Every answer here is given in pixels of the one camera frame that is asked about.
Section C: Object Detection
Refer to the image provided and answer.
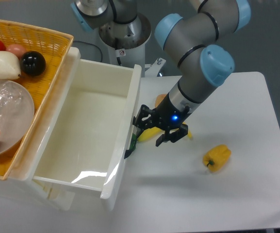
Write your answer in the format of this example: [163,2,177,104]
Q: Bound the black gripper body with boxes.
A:
[154,94,190,131]

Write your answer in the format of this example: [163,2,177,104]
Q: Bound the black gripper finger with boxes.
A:
[132,104,156,133]
[155,124,188,147]

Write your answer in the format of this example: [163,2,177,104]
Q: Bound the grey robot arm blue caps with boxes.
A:
[71,0,251,145]

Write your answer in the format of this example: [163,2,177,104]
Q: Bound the white drawer cabinet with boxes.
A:
[0,47,81,211]

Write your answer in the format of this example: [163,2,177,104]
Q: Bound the yellow banana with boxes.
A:
[137,123,194,143]

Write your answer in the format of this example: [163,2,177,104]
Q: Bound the orange bread slice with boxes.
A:
[154,94,166,108]

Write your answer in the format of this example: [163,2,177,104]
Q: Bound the green bell pepper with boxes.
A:
[130,133,137,150]

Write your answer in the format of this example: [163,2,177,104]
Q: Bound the yellow bell pepper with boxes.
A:
[202,144,231,172]

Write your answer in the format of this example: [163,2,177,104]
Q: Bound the yellow wicker basket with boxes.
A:
[0,19,74,180]

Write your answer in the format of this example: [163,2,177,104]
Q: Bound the black round fruit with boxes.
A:
[19,51,46,76]

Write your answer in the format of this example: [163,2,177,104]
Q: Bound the beige bowl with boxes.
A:
[0,80,34,155]

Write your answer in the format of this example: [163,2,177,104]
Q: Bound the pink peach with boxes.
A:
[6,44,27,59]

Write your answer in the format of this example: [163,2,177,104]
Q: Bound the white pear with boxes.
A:
[0,51,21,80]

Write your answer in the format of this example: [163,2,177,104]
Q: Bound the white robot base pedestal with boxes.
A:
[99,13,151,76]

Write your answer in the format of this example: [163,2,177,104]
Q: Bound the black cable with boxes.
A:
[72,40,103,63]

